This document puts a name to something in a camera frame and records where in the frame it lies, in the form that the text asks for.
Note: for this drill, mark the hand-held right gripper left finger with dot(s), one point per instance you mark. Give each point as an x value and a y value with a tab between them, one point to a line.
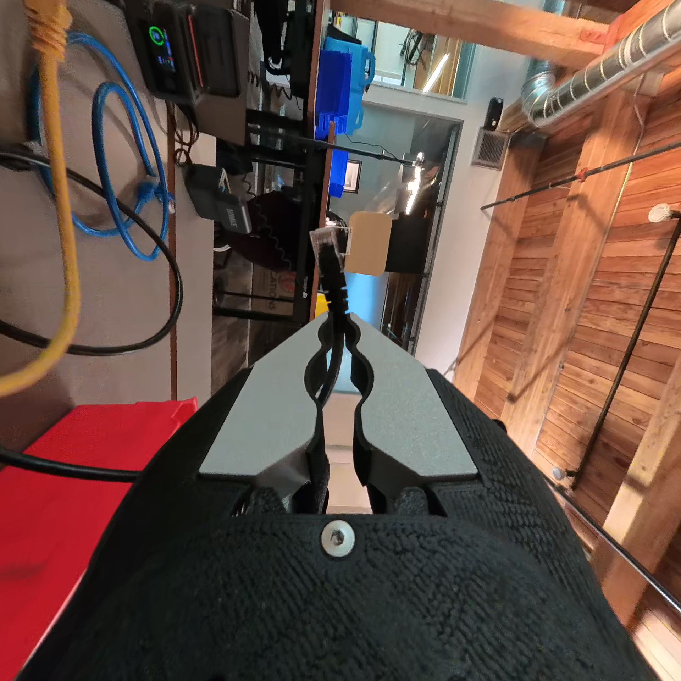
266	420

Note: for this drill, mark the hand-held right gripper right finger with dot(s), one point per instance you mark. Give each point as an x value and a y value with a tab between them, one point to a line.
415	425

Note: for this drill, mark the small yellow bin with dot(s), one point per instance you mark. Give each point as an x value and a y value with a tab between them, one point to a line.
321	308

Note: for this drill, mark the printed cardboard box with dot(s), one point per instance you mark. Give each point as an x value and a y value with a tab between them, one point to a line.
274	292

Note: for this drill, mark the plain wooden board stand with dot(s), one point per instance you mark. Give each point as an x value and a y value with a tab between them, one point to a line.
370	244

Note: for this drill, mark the black battery charger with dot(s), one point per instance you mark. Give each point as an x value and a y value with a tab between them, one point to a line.
218	202

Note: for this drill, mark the black metal rod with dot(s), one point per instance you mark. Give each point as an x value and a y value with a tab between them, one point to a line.
628	346
532	191

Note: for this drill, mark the red plastic bin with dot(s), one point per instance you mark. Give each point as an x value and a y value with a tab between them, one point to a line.
53	505

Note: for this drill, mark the low blue plastic bin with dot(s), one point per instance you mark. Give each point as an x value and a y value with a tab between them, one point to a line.
338	175

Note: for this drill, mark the framed tag sign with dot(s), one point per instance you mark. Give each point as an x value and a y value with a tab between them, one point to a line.
354	175

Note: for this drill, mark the black tripod stand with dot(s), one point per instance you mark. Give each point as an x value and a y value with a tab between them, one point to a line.
319	142

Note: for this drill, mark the tall blue bin stack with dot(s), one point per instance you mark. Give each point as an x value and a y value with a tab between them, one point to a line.
340	85

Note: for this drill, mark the black charging case with screen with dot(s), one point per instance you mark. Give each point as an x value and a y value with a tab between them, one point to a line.
213	53

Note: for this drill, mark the wooden pillar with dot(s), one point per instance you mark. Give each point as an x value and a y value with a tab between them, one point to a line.
452	21

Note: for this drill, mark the wall air vent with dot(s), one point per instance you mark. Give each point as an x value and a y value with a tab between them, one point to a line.
489	149

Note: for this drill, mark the black wall camera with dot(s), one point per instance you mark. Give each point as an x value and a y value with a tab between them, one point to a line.
496	114

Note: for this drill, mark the silver air duct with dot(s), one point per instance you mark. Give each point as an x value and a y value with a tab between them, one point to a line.
585	85

